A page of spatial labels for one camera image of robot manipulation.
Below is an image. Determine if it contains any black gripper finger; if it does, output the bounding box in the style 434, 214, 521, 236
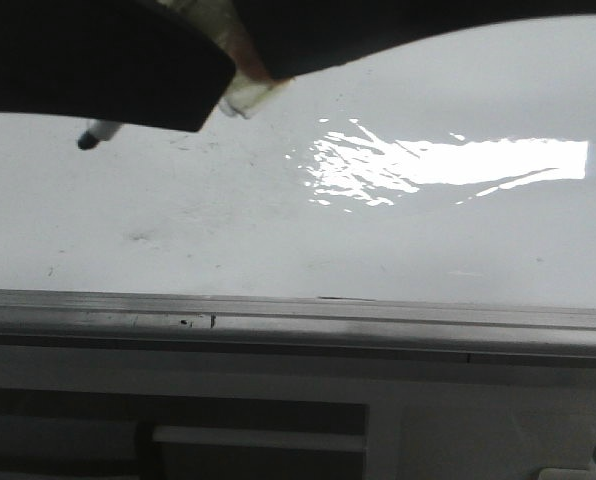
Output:
234, 0, 596, 79
0, 1, 235, 132

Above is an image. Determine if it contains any grey shelf unit below board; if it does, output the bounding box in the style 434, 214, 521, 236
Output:
0, 388, 367, 479

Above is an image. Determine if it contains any white whiteboard with aluminium frame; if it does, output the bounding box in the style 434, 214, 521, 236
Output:
0, 16, 596, 367

